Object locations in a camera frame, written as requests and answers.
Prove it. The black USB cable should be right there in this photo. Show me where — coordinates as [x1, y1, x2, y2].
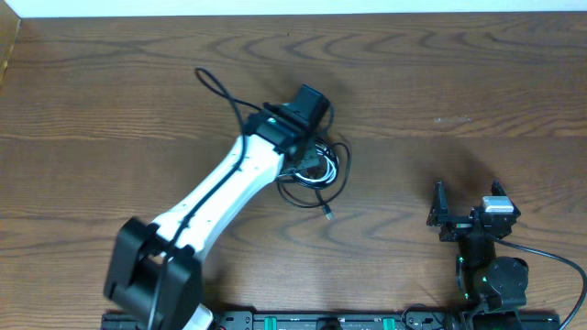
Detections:
[274, 135, 353, 222]

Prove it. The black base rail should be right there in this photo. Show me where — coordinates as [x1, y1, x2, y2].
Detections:
[100, 309, 563, 330]

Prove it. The left camera cable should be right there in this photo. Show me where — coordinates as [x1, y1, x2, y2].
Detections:
[146, 67, 267, 330]

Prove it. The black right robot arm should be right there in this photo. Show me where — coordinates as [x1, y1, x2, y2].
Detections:
[426, 181, 529, 330]

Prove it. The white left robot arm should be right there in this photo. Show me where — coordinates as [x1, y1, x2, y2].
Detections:
[104, 108, 323, 329]

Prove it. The camera cable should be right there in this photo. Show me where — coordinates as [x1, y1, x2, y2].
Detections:
[146, 67, 267, 330]
[485, 231, 587, 330]

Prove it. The right camera cable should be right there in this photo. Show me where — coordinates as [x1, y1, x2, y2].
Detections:
[485, 231, 587, 330]

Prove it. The white USB cable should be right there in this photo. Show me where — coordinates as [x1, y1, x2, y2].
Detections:
[293, 141, 340, 186]

